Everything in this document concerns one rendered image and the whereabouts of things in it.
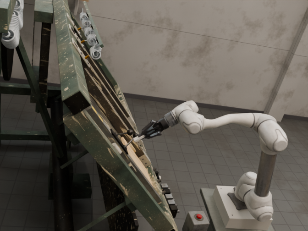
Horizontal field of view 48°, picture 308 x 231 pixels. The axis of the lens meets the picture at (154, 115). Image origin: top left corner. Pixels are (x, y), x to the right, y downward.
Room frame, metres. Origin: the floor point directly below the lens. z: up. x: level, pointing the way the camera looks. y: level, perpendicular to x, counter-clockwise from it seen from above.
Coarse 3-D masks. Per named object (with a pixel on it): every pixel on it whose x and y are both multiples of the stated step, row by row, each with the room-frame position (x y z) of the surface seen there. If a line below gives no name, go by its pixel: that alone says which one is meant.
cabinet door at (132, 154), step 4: (124, 140) 2.08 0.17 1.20; (124, 144) 2.03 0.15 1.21; (128, 148) 2.04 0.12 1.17; (128, 152) 1.96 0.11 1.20; (132, 152) 2.10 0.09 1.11; (132, 156) 2.02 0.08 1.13; (136, 156) 2.13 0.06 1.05; (136, 160) 2.05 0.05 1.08; (136, 164) 1.97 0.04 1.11; (140, 164) 2.11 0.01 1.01; (140, 168) 2.02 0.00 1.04; (144, 168) 2.15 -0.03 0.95; (144, 172) 2.07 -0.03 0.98; (148, 176) 2.10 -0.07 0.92; (148, 180) 2.03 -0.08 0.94; (152, 184) 2.05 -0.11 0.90
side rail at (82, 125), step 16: (80, 112) 1.39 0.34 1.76; (80, 128) 1.40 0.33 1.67; (96, 128) 1.43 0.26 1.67; (96, 144) 1.43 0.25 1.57; (96, 160) 1.44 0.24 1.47; (112, 160) 1.47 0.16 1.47; (112, 176) 1.48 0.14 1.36; (128, 176) 1.51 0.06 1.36; (128, 192) 1.52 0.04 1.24; (144, 192) 1.56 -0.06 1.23; (144, 208) 1.57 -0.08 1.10; (160, 208) 1.65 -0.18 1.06; (160, 224) 1.62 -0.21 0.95
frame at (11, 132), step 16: (0, 96) 3.19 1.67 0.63; (48, 96) 3.32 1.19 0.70; (0, 112) 3.19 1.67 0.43; (0, 128) 3.18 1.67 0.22; (64, 128) 2.80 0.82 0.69; (64, 144) 2.52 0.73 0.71; (64, 160) 2.29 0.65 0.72; (48, 176) 2.55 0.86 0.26; (64, 176) 2.10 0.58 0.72; (80, 176) 2.65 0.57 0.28; (48, 192) 2.38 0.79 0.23; (64, 192) 1.92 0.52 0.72; (80, 192) 2.45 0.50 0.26; (112, 192) 2.28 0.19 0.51; (64, 208) 1.77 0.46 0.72; (112, 208) 2.19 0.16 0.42; (128, 208) 1.86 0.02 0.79; (64, 224) 1.63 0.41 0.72; (112, 224) 2.11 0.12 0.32; (128, 224) 1.79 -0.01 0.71
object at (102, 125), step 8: (88, 112) 1.66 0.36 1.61; (96, 120) 1.68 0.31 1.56; (104, 128) 1.70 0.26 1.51; (112, 136) 1.72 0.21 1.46; (128, 160) 1.77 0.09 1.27; (136, 168) 1.79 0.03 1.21; (144, 176) 1.85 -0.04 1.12; (144, 184) 1.82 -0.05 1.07; (152, 192) 1.85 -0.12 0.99; (160, 200) 1.88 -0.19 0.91
